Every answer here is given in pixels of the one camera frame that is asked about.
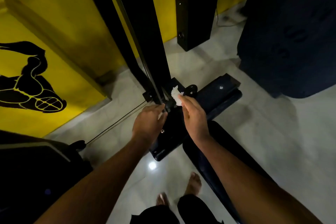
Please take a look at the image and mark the person's right hand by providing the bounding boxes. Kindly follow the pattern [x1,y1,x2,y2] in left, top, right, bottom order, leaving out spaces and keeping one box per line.
[177,94,211,145]

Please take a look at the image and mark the person's left hand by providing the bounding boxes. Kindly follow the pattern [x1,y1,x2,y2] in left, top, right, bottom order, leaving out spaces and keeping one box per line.
[132,103,168,145]

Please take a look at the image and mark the white cleaning wipe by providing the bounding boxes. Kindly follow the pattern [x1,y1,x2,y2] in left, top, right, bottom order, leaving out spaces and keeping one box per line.
[170,85,185,107]

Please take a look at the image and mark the person's right forearm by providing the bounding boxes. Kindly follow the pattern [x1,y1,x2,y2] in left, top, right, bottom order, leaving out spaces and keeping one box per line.
[195,134,323,224]

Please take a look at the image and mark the person's left forearm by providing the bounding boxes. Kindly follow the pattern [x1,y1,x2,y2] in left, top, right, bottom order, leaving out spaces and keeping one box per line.
[34,133,155,224]

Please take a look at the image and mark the person's right foot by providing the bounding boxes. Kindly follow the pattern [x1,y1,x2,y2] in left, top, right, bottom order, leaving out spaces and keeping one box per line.
[183,171,202,197]

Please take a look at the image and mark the person's foot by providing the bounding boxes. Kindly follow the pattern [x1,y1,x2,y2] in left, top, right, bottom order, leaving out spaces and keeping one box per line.
[183,171,202,197]
[156,192,170,207]

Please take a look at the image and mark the person's left foot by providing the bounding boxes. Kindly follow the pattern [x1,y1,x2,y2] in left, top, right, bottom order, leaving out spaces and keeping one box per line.
[156,192,170,207]

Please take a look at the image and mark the person's black shorts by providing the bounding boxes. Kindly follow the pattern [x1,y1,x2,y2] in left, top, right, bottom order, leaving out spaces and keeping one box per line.
[130,194,224,224]

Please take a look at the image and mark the black rowing footplate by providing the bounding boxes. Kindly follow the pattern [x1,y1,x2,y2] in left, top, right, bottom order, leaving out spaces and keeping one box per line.
[149,73,243,162]

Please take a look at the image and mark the black textured seat pad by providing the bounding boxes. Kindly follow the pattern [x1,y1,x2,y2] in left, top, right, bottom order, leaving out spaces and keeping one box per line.
[182,120,275,224]

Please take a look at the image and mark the black machine cover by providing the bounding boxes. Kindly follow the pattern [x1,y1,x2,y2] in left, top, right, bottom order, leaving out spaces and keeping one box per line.
[0,129,94,224]

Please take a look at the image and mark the dark weight stack shroud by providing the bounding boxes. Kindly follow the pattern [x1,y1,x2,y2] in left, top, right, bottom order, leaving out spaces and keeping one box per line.
[237,0,336,99]

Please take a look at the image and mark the thin black machine cable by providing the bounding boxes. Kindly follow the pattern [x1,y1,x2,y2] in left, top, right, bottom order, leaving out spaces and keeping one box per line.
[85,100,147,145]

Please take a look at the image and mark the black cable end stopper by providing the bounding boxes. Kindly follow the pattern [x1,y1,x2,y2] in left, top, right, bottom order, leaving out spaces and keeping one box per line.
[69,140,87,153]

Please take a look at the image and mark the thin black floor wire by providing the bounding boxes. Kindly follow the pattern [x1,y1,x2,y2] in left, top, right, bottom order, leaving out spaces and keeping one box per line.
[215,6,246,28]

